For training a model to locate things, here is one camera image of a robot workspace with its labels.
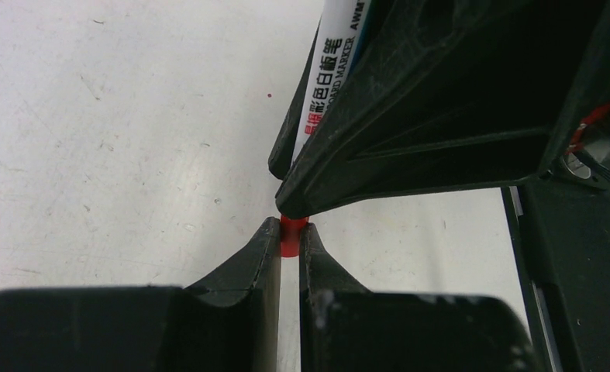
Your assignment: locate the red white marker pen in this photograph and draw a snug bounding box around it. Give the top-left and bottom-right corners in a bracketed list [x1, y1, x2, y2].
[291, 0, 373, 163]

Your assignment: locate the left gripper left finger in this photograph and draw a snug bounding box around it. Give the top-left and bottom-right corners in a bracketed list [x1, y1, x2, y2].
[0, 217, 281, 371]

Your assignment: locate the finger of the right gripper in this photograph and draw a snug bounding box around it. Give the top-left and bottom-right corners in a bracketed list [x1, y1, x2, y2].
[267, 29, 319, 180]
[276, 1, 610, 219]

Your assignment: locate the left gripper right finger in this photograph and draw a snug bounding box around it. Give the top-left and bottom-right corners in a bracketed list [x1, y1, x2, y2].
[299, 224, 541, 371]

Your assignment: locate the red marker cap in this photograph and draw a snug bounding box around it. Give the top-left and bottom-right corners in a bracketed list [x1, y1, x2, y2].
[280, 215, 309, 258]

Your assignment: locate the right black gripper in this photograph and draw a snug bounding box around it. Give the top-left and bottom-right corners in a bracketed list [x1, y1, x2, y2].
[540, 1, 610, 201]

